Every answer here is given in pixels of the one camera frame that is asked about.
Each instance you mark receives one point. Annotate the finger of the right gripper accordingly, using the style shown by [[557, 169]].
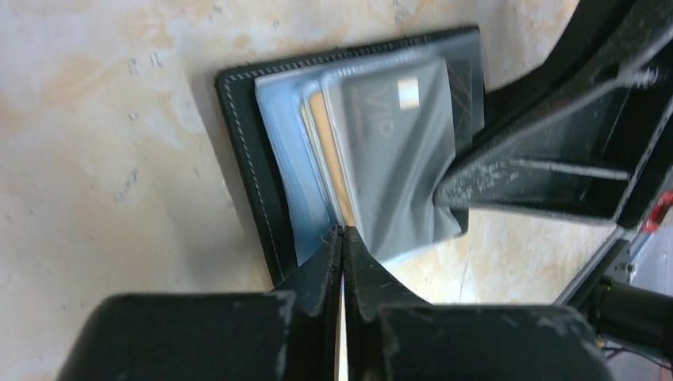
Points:
[[590, 27], [605, 157]]

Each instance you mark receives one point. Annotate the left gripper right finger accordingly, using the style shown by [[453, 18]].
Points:
[[393, 334]]

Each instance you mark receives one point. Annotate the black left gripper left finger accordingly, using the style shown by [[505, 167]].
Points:
[[288, 333]]

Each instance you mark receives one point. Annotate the black VIP credit card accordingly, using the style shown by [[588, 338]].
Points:
[[393, 125]]

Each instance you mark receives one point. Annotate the black leather card holder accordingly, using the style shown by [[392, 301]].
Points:
[[251, 146]]

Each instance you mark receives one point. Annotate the aluminium frame rail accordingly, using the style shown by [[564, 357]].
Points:
[[641, 259]]

